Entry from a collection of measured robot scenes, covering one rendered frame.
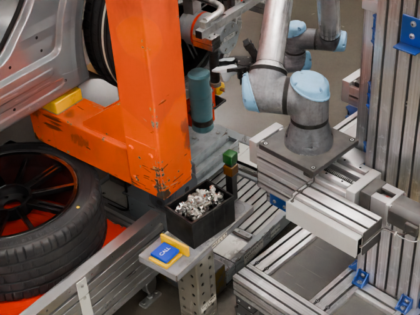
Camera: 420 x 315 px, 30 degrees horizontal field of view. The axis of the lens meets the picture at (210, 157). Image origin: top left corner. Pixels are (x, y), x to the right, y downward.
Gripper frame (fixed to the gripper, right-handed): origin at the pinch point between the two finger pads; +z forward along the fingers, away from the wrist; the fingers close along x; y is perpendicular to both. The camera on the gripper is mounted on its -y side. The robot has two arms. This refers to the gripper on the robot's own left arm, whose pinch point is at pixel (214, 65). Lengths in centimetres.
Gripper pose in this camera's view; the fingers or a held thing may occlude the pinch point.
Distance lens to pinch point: 287.3
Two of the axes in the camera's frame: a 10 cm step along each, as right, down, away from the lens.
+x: -1.2, -5.8, 8.0
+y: 0.5, 8.0, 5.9
